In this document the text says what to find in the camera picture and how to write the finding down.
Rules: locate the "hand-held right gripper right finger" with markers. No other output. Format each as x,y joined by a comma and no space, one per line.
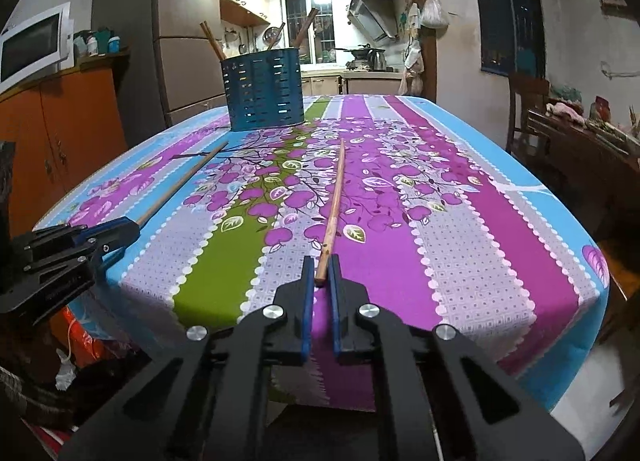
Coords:
336,316

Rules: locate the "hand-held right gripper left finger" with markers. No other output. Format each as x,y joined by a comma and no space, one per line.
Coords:
309,316

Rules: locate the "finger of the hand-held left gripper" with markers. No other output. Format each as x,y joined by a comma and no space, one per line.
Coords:
110,228
60,286

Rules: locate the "blue perforated utensil holder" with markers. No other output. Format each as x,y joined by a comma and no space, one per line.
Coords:
260,91

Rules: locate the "red plastic bag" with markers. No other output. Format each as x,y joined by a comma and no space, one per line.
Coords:
90,336

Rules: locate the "orange wooden cabinet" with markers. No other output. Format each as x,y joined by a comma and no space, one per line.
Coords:
75,131

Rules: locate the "floral striped tablecloth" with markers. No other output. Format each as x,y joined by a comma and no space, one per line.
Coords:
400,241

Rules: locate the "white microwave oven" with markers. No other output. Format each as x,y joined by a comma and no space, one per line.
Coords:
30,46

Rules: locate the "white bottle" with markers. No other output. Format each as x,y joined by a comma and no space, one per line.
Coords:
92,46

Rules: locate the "green container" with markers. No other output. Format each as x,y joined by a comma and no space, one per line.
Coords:
103,40

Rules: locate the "blue lidded jar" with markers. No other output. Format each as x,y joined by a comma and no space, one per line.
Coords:
114,45

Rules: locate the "grey refrigerator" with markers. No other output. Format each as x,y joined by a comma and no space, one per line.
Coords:
185,41

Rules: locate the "beige lower kitchen cabinets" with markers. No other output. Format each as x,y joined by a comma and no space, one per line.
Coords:
325,85

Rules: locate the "steel kettle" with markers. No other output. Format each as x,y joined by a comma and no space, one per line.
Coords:
378,60

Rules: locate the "black wok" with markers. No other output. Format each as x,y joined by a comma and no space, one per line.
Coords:
359,50

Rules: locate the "dark wooden chair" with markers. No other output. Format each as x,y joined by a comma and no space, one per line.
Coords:
527,106

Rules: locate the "barred kitchen window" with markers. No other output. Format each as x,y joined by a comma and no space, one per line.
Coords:
307,23

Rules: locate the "dark wooden side table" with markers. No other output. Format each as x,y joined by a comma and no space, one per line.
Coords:
585,166

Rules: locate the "steel range hood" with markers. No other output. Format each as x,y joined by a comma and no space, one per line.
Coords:
372,16

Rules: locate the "pink cloth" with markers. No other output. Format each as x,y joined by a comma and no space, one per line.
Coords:
565,112

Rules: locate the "hanging white plastic bag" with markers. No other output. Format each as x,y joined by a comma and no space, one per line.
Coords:
434,11

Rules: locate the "dark blue window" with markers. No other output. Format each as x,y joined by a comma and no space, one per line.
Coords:
510,16

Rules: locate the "hanging bags on door frame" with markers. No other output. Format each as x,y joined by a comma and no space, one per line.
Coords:
412,66

